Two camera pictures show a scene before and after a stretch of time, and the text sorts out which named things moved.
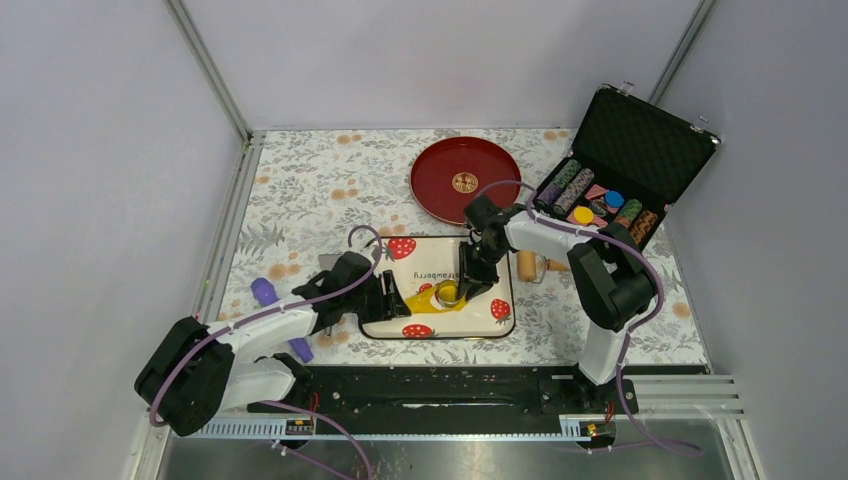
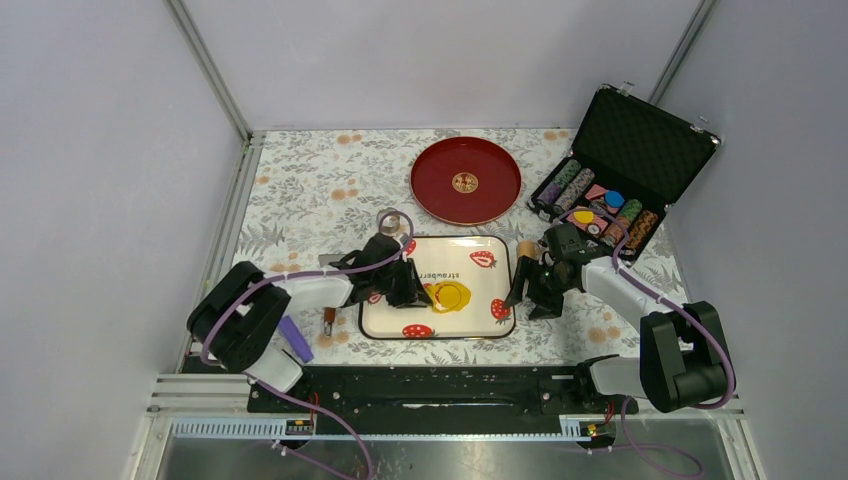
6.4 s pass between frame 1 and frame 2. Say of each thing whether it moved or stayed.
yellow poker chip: stayed
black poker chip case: stayed
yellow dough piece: stayed
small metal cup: moved
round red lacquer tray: stayed
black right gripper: moved
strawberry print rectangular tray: stayed
